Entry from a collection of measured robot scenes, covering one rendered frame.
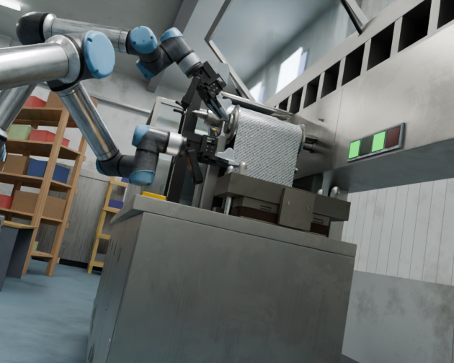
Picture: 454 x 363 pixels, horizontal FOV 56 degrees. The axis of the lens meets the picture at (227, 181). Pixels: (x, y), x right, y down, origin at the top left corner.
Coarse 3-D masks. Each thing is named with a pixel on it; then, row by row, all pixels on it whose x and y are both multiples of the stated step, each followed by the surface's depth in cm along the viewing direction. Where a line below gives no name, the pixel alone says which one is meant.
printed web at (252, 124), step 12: (228, 108) 173; (240, 120) 147; (252, 120) 149; (264, 120) 151; (276, 120) 153; (240, 132) 147; (252, 132) 148; (264, 132) 149; (276, 132) 151; (288, 132) 152; (300, 132) 154; (288, 144) 151; (204, 180) 181
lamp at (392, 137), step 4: (396, 128) 113; (388, 132) 116; (392, 132) 115; (396, 132) 113; (388, 136) 116; (392, 136) 114; (396, 136) 112; (388, 140) 115; (392, 140) 114; (396, 140) 112; (388, 144) 115; (392, 144) 113; (396, 144) 112
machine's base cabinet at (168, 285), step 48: (144, 240) 108; (192, 240) 112; (240, 240) 116; (144, 288) 107; (192, 288) 111; (240, 288) 114; (288, 288) 118; (336, 288) 122; (96, 336) 181; (144, 336) 106; (192, 336) 109; (240, 336) 113; (288, 336) 117; (336, 336) 121
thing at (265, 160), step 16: (240, 144) 146; (256, 144) 148; (272, 144) 150; (240, 160) 146; (256, 160) 147; (272, 160) 149; (288, 160) 151; (256, 176) 147; (272, 176) 148; (288, 176) 150
